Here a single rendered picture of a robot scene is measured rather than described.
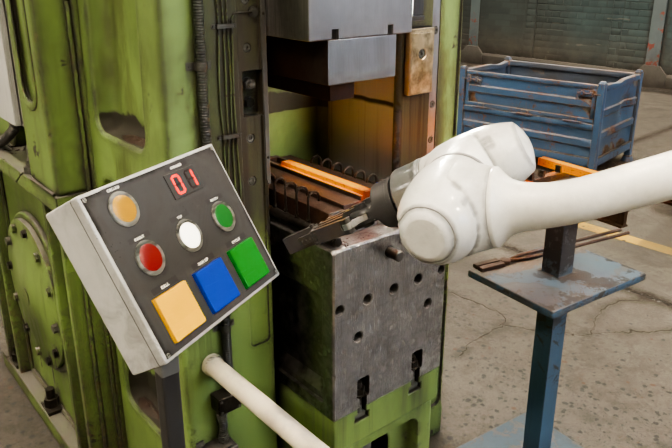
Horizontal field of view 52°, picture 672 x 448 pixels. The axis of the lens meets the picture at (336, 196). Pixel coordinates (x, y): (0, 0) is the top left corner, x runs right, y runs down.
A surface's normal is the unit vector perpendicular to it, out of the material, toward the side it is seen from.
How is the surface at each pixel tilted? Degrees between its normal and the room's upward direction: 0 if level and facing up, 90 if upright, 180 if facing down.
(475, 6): 90
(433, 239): 96
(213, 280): 60
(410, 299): 90
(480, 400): 0
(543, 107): 89
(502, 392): 0
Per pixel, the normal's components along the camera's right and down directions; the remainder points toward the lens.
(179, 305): 0.78, -0.35
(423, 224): -0.51, 0.44
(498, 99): -0.66, 0.23
